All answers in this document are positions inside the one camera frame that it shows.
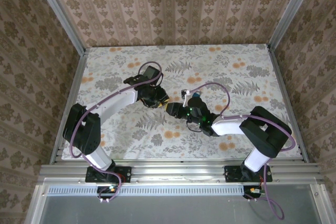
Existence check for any floral tablecloth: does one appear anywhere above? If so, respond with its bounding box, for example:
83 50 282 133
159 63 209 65
61 44 301 161

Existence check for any grey metal panel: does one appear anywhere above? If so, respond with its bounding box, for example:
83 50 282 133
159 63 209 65
25 194 325 224

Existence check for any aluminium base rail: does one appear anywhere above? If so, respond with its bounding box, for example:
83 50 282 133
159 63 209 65
39 159 326 185

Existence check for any slotted grey cable duct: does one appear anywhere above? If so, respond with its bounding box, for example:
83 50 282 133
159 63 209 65
47 184 245 196

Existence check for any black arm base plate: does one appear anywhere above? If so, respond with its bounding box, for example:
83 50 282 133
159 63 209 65
224 165 274 183
85 165 132 183

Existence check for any aluminium frame post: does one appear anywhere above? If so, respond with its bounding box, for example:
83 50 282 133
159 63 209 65
266 0 323 51
29 0 87 56

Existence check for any small black connector board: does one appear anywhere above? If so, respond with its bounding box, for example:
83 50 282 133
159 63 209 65
96 185 119 200
243 185 264 200

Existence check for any aluminium table side rail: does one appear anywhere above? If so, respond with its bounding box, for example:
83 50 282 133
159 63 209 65
51 49 89 166
269 47 309 163

